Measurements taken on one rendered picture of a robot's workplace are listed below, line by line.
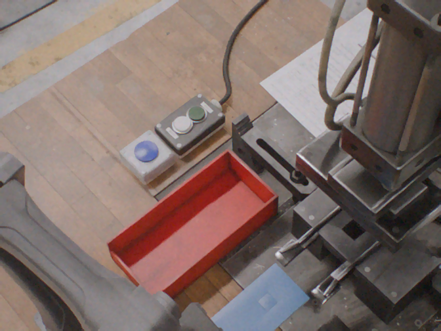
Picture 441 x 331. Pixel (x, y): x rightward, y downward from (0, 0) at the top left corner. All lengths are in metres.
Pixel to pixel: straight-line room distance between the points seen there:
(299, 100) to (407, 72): 0.62
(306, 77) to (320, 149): 0.38
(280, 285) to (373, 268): 0.14
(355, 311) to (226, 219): 0.25
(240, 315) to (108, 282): 0.32
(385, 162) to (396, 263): 0.29
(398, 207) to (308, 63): 0.50
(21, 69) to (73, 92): 1.23
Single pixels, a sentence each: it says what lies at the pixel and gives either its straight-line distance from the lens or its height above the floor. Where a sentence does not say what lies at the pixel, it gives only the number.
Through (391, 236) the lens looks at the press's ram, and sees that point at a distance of 1.07.
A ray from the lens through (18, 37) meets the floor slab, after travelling 2.81.
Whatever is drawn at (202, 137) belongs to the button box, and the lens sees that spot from 1.40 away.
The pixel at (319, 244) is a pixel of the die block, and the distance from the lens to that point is 1.27.
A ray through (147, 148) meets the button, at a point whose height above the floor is 0.94.
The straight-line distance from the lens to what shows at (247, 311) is 1.18.
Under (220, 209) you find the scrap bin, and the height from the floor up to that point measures 0.91.
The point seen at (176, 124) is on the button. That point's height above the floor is 0.94.
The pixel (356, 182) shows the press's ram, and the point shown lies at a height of 1.18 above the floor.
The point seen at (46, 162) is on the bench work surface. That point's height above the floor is 0.90.
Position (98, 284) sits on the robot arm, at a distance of 0.90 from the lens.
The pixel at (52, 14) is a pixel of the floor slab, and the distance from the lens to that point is 2.84.
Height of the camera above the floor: 2.09
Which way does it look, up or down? 59 degrees down
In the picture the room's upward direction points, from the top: 3 degrees counter-clockwise
